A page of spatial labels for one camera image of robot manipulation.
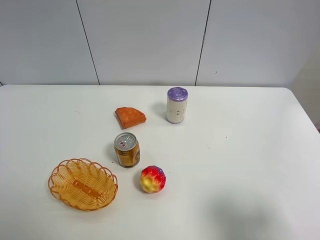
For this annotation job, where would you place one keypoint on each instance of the orange woven plastic basket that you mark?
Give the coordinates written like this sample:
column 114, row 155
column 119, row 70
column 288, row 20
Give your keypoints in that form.
column 83, row 185

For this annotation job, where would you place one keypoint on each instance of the red yellow bumpy ball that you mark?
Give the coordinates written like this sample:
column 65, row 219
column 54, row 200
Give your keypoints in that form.
column 152, row 179

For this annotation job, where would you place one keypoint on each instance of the white roll purple ends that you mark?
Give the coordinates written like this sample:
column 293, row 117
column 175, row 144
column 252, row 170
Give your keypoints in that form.
column 177, row 98

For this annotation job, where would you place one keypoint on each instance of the gold drink can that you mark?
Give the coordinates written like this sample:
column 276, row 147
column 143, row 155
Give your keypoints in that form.
column 127, row 149

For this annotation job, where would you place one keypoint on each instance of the orange waffle slice toy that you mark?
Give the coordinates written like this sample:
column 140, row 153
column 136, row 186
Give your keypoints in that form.
column 129, row 117

